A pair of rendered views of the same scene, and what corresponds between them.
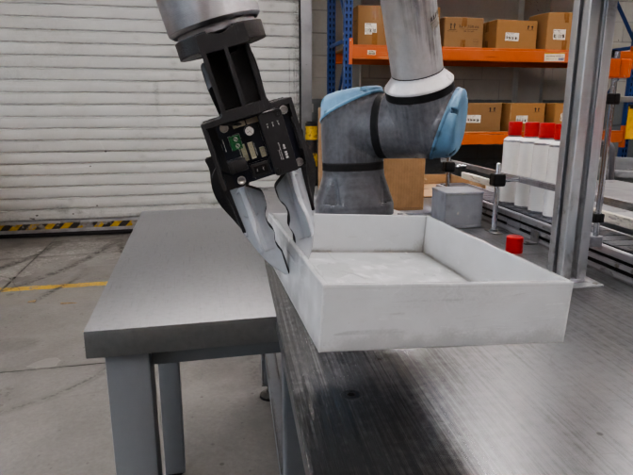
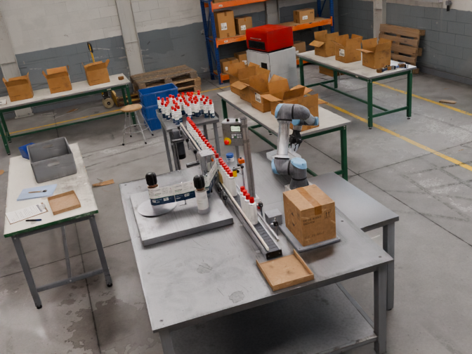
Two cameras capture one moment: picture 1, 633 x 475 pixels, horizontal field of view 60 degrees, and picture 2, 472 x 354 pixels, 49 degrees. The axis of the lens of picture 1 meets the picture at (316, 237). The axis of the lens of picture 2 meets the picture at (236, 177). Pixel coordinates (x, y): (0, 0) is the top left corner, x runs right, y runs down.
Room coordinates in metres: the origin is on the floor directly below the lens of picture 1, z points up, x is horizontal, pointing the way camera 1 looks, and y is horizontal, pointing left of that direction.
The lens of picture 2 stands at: (4.53, -0.88, 2.71)
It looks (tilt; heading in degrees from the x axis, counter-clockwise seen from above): 25 degrees down; 175
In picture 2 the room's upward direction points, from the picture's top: 7 degrees counter-clockwise
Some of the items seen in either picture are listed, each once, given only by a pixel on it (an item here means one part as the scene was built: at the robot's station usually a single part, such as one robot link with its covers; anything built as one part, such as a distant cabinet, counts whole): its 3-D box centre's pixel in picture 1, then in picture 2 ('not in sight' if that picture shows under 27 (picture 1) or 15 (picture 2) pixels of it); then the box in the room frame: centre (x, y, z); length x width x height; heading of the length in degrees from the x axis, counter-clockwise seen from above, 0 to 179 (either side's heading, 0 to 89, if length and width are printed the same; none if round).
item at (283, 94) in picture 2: not in sight; (286, 100); (-1.10, 0.35, 0.96); 0.53 x 0.45 x 0.37; 104
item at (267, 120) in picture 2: not in sight; (277, 134); (-1.55, 0.30, 0.39); 2.20 x 0.80 x 0.78; 12
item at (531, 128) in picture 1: (528, 165); (248, 206); (1.33, -0.51, 0.98); 0.05 x 0.05 x 0.20
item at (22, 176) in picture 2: not in sight; (57, 215); (-0.27, -2.27, 0.40); 1.90 x 0.75 x 0.80; 12
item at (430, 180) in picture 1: (432, 185); (284, 269); (1.95, -0.42, 0.85); 0.30 x 0.26 x 0.04; 9
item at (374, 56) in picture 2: not in sight; (374, 53); (-2.67, 2.04, 0.97); 0.43 x 0.42 x 0.37; 99
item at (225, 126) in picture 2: not in sight; (234, 132); (0.85, -0.50, 1.38); 0.17 x 0.10 x 0.19; 64
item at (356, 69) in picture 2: not in sight; (350, 83); (-3.29, 1.89, 0.39); 2.20 x 0.80 x 0.78; 12
